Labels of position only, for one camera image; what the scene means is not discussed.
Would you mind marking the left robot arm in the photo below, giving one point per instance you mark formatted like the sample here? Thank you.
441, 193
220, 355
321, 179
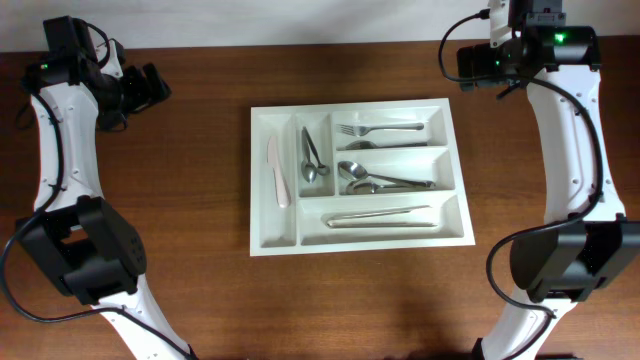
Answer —
84, 247

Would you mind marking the steel fork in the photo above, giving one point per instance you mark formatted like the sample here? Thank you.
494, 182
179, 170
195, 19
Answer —
361, 131
368, 145

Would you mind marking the white plastic cutlery tray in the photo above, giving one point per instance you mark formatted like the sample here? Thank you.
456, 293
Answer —
300, 228

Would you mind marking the small steel teaspoon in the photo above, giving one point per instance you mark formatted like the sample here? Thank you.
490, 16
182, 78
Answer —
322, 169
308, 168

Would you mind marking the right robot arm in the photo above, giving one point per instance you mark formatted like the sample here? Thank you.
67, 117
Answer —
586, 239

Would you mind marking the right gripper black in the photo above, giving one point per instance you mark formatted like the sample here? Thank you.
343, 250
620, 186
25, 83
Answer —
483, 56

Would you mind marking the steel tongs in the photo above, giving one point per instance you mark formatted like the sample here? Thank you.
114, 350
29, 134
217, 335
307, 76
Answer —
400, 217

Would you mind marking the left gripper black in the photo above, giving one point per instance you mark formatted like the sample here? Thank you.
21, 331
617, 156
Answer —
143, 96

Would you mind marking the large steel spoon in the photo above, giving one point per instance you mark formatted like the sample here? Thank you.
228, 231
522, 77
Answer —
364, 188
355, 172

